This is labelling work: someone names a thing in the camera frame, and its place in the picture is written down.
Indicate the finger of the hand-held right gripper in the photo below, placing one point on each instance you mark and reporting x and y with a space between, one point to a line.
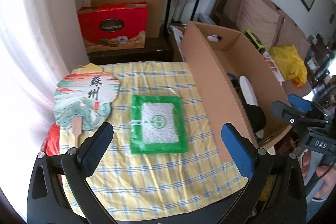
299 102
286 113

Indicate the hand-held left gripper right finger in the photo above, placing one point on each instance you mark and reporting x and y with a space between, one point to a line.
237 153

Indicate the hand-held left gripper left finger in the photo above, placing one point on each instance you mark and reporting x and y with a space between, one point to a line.
97 145

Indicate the black cap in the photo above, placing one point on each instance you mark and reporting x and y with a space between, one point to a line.
253 115

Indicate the large cardboard box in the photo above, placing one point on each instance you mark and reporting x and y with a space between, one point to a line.
210 77

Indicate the person's right hand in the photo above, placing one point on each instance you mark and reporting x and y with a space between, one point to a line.
326 179

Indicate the orange plastic bag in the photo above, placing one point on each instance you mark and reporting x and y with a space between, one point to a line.
298 83

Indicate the yellow plastic bag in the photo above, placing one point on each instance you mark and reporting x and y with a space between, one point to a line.
286 61

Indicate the white orange shopping bag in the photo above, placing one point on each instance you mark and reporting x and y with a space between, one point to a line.
273 66

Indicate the red cloth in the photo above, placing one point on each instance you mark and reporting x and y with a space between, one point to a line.
51 142

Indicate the dark wooden chair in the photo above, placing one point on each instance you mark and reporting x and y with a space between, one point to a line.
317 53

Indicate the painted paper hand fan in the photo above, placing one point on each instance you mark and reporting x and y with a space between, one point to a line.
84 92

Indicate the green plastic packet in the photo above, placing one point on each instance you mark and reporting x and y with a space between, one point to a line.
157 121

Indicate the yellow blue checkered tablecloth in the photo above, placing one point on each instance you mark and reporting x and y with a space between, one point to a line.
157 182

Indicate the brown sofa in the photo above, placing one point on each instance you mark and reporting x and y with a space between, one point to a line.
288 29

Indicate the lime green black device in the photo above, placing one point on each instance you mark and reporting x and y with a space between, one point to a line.
253 37

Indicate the dark wooden cabinet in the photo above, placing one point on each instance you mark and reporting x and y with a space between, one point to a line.
131 56

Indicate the beige sofa cushion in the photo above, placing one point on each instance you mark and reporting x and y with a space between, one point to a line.
257 14

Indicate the blue white box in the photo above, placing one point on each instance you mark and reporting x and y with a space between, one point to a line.
206 18

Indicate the red gift box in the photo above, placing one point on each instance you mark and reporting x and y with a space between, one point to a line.
110 19

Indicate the white sheer curtain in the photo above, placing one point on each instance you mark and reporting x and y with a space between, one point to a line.
39 29

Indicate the closed brown cardboard box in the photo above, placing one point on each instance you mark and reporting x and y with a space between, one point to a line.
155 16

